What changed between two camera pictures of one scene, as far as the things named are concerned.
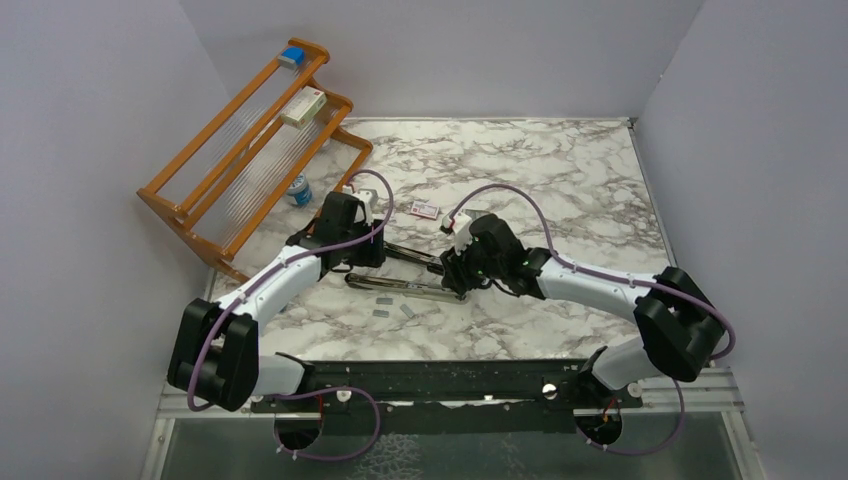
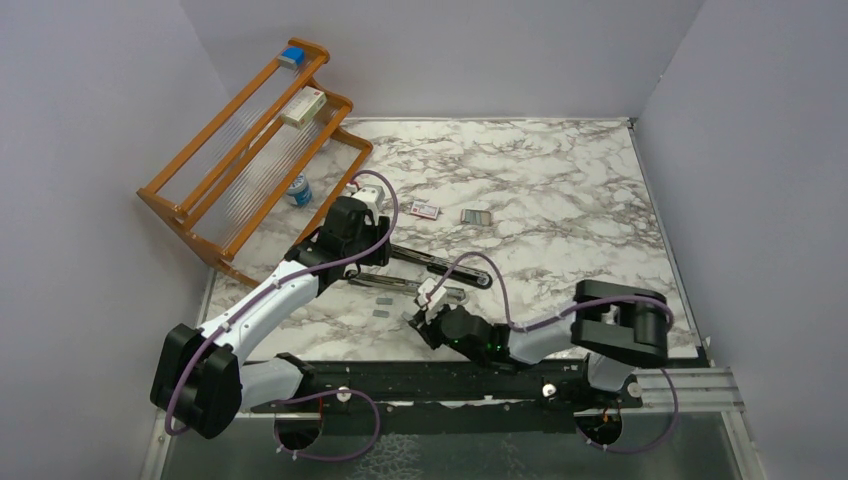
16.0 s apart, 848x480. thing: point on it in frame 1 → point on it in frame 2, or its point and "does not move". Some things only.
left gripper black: x=373 y=254 does not move
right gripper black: x=455 y=276 → x=425 y=329
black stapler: x=434 y=264 does not move
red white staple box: x=424 y=210 does not move
